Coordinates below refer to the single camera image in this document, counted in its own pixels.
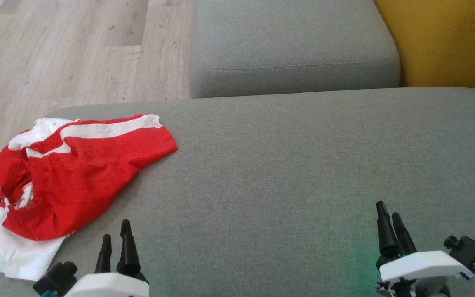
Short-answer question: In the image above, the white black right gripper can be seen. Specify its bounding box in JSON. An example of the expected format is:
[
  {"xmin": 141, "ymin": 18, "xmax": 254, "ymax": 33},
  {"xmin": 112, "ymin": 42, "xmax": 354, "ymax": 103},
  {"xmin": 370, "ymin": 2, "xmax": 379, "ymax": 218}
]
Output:
[{"xmin": 376, "ymin": 201, "xmax": 474, "ymax": 297}]

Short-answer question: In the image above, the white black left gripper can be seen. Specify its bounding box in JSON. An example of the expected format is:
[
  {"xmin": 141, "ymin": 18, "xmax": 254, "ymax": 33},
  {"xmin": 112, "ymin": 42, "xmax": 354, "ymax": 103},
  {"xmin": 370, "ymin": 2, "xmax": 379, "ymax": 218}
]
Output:
[{"xmin": 64, "ymin": 219, "xmax": 150, "ymax": 297}]

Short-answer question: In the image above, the red and white sports jersey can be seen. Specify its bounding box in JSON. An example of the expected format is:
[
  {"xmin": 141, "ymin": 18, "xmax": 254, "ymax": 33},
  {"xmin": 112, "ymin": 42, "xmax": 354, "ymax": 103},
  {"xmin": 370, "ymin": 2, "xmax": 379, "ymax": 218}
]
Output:
[{"xmin": 0, "ymin": 114, "xmax": 178, "ymax": 282}]

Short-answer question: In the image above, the grey fabric sofa seat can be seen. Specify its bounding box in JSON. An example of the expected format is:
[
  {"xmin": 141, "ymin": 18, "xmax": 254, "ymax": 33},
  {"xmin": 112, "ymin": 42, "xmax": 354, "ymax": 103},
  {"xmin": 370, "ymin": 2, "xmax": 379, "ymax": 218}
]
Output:
[{"xmin": 0, "ymin": 87, "xmax": 475, "ymax": 297}]

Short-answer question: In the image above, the grey sofa cushion with seam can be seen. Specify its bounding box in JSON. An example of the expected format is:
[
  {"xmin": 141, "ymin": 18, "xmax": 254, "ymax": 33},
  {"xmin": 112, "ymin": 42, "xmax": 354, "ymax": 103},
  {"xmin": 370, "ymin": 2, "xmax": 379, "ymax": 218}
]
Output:
[{"xmin": 190, "ymin": 0, "xmax": 401, "ymax": 99}]

